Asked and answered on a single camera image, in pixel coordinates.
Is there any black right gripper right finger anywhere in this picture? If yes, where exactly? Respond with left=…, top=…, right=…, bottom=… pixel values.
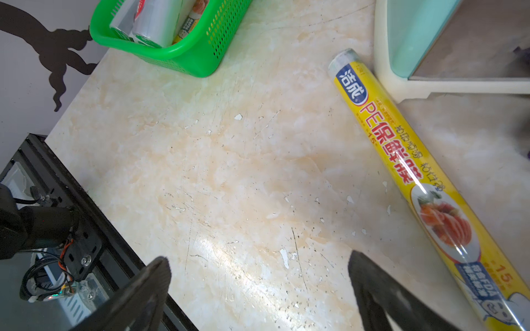
left=348, top=250, right=458, bottom=330

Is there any green plastic basket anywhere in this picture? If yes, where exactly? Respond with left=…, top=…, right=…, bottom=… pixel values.
left=90, top=0, right=251, bottom=78

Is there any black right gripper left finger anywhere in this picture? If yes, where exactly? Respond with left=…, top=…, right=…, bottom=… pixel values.
left=73, top=257, right=171, bottom=330

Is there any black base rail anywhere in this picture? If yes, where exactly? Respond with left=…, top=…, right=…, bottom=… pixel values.
left=1, top=134, right=195, bottom=330

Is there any clear white-label wrap roll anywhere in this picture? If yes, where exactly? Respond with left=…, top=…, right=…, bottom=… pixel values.
left=109, top=0, right=139, bottom=41

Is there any mint green toaster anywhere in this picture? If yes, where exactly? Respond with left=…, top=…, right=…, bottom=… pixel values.
left=374, top=1, right=529, bottom=103

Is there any yellow red wrap roll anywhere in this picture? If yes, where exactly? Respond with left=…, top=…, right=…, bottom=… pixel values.
left=328, top=49, right=529, bottom=330

